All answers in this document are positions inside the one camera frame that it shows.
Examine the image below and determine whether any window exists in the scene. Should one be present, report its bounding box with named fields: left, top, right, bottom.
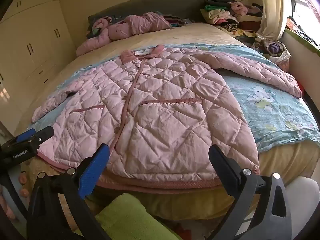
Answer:
left=287, top=0, right=320, bottom=30

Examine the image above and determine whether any bed with beige sheet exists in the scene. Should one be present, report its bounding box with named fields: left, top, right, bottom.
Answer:
left=15, top=22, right=320, bottom=220

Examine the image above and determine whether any pink quilted jacket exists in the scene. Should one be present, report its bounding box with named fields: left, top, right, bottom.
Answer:
left=31, top=44, right=302, bottom=188

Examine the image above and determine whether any colourful cloth on windowsill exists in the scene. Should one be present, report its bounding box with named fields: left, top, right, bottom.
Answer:
left=286, top=17, right=320, bottom=47

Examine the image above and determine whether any cream curtain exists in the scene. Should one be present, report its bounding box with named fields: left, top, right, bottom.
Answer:
left=256, top=0, right=290, bottom=40

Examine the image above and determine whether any pile of folded clothes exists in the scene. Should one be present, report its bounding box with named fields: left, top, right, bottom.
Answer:
left=200, top=0, right=264, bottom=38

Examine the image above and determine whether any grey padded headboard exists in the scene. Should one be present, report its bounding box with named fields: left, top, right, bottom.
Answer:
left=87, top=0, right=208, bottom=25

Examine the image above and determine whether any green fleece cloth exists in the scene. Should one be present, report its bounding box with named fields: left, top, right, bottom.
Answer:
left=95, top=192, right=180, bottom=240

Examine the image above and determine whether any bag of clothes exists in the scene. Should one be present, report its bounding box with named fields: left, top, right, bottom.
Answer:
left=252, top=34, right=292, bottom=65

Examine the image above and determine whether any cream wardrobe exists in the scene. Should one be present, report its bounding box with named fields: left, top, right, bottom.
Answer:
left=0, top=0, right=77, bottom=98

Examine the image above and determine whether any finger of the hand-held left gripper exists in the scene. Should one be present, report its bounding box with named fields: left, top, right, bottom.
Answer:
left=31, top=126, right=55, bottom=142
left=14, top=128, right=36, bottom=143

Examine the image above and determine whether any crumpled pink quilted garment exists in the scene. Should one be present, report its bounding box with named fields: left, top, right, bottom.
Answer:
left=76, top=12, right=173, bottom=57

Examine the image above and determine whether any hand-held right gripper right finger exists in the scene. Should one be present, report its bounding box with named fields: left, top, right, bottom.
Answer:
left=208, top=144, right=292, bottom=240

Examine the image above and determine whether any blue cartoon printed blanket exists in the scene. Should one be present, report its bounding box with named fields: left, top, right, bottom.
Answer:
left=26, top=42, right=320, bottom=153

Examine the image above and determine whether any striped dark garment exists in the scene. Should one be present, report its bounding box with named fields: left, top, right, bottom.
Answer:
left=164, top=15, right=193, bottom=28

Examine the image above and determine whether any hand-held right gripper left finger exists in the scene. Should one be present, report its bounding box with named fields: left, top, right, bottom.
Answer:
left=27, top=144, right=112, bottom=240

